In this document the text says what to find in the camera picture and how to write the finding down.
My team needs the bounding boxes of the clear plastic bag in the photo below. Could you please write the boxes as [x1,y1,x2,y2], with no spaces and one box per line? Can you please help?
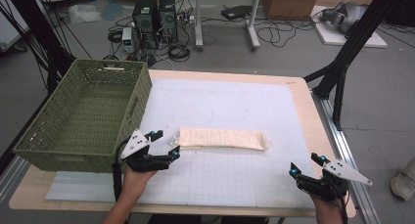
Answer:
[68,3,103,25]

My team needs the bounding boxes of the white power supply box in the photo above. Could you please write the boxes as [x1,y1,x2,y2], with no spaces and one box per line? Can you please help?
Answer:
[120,26,136,54]

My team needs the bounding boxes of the green woven plastic basket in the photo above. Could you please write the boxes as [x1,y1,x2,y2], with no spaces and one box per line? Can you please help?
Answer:
[12,58,154,174]

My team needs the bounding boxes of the black metal stand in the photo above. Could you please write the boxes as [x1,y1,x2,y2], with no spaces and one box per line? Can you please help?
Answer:
[0,0,78,99]
[302,0,415,132]

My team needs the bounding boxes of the grey cabinet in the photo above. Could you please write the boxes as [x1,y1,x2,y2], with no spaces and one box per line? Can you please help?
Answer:
[0,0,31,53]

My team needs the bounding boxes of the person's dark pants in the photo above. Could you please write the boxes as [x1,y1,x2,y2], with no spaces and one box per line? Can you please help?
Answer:
[146,213,272,224]

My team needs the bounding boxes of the loose black floor cable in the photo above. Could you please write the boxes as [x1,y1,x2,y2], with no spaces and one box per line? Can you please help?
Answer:
[255,19,316,50]

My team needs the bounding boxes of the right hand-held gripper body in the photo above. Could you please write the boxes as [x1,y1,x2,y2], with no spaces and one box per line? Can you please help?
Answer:
[297,158,373,201]

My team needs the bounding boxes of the brown cardboard box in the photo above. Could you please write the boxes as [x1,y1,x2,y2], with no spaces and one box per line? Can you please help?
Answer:
[261,0,321,22]

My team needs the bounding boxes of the coiled black cable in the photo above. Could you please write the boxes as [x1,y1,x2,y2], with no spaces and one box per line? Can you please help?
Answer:
[166,43,192,64]

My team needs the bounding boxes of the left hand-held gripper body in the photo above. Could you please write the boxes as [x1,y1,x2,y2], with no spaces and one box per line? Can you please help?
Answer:
[119,129,171,173]

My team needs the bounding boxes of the white table leg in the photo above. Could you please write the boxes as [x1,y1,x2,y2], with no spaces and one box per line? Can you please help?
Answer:
[246,0,262,53]
[193,0,205,53]

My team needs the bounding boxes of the person's right hand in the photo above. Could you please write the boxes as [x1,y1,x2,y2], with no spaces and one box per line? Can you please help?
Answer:
[309,193,345,216]

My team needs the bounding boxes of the beige towel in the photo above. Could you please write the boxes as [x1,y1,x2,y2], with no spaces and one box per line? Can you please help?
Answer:
[175,126,271,152]

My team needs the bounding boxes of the person's white shoe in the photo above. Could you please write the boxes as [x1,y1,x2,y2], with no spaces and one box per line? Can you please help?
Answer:
[389,157,415,202]

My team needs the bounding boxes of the white floor board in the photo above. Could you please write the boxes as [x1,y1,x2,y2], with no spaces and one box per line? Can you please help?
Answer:
[310,4,389,49]

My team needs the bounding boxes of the person's left hand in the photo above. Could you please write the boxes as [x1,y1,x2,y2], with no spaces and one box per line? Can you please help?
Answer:
[120,166,159,202]

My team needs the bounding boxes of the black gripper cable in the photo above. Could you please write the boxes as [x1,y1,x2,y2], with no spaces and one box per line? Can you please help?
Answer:
[338,184,349,224]
[112,138,132,202]

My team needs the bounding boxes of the aluminium rail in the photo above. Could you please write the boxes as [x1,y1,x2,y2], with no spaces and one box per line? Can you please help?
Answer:
[311,89,382,224]
[0,155,31,203]

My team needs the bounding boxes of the black computer tower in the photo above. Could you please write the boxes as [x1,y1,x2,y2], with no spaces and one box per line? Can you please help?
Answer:
[158,0,179,44]
[131,0,160,50]

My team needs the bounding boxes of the grey rounded machine part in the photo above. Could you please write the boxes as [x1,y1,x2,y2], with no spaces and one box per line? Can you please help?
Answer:
[318,1,369,35]

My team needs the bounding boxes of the flat black device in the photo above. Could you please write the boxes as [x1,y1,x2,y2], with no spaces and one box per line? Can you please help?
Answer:
[220,4,253,22]

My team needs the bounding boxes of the white grid mat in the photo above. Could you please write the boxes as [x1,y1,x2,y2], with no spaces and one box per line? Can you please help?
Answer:
[45,77,316,209]

